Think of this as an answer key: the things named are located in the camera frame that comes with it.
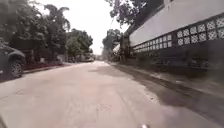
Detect green trees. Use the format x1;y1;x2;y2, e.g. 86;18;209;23
100;28;123;62

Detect grey concrete road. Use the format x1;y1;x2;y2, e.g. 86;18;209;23
0;60;224;128

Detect overhanging tree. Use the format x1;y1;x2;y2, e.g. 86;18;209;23
105;0;165;28

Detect kerb with red strip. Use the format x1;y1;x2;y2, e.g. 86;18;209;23
22;61;73;75

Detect row of tall trees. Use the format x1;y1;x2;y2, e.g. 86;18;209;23
0;0;95;64

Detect dark car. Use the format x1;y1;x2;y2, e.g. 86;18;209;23
0;44;27;81

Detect white wall with lattice blocks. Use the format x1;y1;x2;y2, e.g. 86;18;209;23
119;0;224;78

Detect pavement beside wall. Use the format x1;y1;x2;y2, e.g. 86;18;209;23
113;62;224;101

